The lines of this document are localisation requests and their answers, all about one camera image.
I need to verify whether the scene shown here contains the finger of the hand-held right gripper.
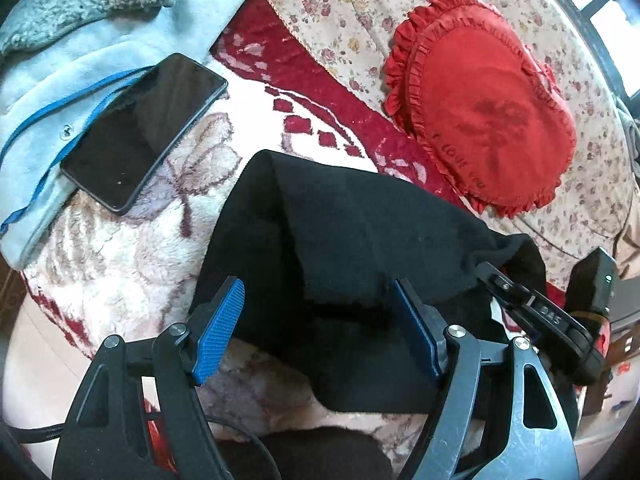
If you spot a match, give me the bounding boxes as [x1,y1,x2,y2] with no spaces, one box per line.
[477,261,538,331]

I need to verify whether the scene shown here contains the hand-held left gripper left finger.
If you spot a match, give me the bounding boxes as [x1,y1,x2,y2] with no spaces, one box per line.
[52,276,247,480]

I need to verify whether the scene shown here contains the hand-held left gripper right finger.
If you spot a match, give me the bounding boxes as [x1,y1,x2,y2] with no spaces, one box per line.
[392,277,581,480]

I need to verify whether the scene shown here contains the black pants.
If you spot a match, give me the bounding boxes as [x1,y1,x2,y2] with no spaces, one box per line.
[192,149,578,416]

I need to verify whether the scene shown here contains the red white plush blanket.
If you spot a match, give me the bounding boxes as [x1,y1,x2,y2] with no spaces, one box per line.
[22,0,566,461]

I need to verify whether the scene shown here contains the person's dark trouser knee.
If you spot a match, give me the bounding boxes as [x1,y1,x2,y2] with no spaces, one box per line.
[220,425,393,480]

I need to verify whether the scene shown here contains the large red heart pillow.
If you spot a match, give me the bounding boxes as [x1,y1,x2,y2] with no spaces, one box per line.
[382,0,577,220]

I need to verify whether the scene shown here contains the black smartphone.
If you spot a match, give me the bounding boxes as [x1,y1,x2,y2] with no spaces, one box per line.
[59,52,229,215]

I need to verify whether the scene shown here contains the light blue fleece jacket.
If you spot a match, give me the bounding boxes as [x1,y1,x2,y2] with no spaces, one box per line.
[0,0,271,271]

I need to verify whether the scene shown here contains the floral sofa cover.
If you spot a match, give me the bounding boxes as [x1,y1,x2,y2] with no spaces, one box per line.
[260,0,636,281]

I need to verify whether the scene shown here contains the thin blue cord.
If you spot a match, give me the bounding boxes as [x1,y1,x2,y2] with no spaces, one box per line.
[0,65,161,236]

